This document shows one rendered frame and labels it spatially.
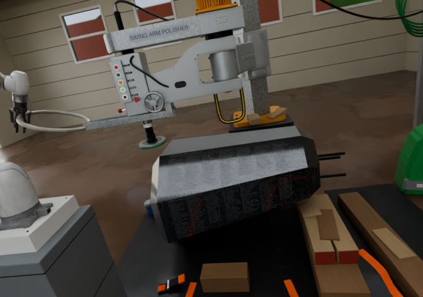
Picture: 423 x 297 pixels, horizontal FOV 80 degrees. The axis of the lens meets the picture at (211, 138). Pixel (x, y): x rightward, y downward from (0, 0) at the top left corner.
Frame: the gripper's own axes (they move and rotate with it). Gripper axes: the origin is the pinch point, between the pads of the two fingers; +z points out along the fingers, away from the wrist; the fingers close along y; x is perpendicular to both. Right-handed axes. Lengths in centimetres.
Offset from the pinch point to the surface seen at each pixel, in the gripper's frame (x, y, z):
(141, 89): -27, 79, -47
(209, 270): -95, 130, 51
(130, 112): -25, 74, -29
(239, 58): -28, 146, -82
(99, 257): -93, 63, 36
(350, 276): -137, 194, 19
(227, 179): -77, 136, -6
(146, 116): -23, 85, -27
